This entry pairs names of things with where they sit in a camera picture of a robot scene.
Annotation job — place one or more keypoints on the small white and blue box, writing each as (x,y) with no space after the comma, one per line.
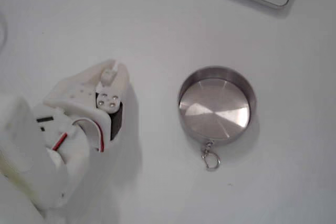
(107,77)

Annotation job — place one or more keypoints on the round metal bowl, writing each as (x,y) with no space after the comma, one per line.
(215,111)

